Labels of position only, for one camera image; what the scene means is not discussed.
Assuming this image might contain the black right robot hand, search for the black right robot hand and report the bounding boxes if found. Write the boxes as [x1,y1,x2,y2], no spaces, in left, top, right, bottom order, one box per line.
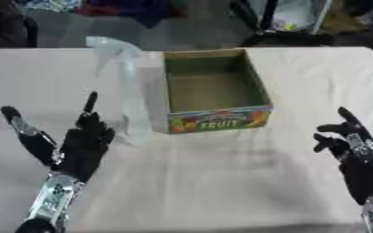
[312,106,373,207]

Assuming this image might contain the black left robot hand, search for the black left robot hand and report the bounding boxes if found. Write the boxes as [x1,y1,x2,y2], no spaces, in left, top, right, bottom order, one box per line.
[0,90,116,184]

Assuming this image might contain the clear plastic spray bottle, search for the clear plastic spray bottle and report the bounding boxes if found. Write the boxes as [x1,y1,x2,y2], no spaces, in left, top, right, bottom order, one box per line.
[85,35,166,147]

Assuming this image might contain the cardboard box with green inside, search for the cardboard box with green inside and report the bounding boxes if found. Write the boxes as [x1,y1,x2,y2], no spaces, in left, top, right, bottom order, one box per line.
[149,47,276,135]

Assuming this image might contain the pile of colourful clothes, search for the pile of colourful clothes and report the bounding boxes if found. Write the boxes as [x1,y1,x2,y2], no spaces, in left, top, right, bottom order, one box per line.
[13,0,188,29]

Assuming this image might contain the black chair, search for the black chair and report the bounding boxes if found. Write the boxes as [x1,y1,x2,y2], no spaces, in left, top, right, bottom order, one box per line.
[0,0,40,49]

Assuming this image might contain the black tripod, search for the black tripod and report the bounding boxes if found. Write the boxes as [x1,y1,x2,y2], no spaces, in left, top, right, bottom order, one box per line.
[227,0,337,48]

